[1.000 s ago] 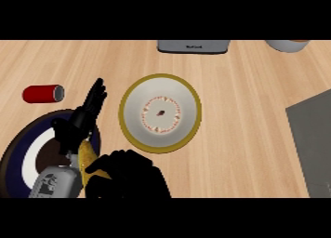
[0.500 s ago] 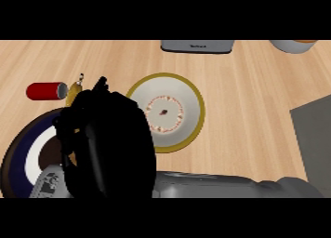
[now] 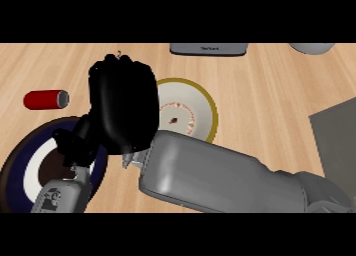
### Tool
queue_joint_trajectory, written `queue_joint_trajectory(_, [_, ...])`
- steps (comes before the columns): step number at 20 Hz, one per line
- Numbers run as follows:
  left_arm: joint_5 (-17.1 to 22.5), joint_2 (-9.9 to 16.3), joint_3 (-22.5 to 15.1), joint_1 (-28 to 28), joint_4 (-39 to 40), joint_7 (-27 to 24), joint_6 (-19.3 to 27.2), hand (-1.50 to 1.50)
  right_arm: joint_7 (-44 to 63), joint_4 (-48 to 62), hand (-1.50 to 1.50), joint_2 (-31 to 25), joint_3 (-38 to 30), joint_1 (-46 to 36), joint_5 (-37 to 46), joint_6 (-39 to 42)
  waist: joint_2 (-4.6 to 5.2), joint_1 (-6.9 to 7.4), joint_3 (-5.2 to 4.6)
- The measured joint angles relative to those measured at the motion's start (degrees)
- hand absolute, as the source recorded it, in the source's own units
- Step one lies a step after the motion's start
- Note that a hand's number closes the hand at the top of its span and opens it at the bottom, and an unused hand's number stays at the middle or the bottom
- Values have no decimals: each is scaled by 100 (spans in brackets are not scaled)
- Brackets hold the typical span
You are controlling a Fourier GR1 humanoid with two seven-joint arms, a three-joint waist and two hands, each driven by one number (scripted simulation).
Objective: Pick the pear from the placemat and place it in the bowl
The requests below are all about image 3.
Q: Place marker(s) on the blue and white bowl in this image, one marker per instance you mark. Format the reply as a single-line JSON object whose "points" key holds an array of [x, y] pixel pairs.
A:
{"points": [[14, 180]]}

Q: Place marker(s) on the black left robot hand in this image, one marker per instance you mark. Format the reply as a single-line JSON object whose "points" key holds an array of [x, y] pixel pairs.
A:
{"points": [[78, 143]]}

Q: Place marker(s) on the white yellow-rimmed round placemat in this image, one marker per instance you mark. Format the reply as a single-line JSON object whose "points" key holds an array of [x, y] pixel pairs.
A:
{"points": [[189, 103]]}

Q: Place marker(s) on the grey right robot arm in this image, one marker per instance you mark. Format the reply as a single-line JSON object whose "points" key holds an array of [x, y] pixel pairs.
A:
{"points": [[218, 176]]}

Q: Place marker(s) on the dark grey flat panel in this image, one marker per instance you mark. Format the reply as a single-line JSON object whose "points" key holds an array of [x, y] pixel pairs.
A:
{"points": [[344, 150]]}

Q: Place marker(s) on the red can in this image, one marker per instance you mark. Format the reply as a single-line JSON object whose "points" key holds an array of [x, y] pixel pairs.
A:
{"points": [[41, 99]]}

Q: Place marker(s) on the grey flat appliance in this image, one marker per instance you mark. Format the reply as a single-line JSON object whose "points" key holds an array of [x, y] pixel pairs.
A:
{"points": [[208, 49]]}

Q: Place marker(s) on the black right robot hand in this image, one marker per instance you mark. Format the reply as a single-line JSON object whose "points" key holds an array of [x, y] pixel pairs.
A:
{"points": [[121, 100]]}

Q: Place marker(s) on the pale grey round object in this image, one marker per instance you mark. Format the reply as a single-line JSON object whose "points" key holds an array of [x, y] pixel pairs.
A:
{"points": [[311, 48]]}

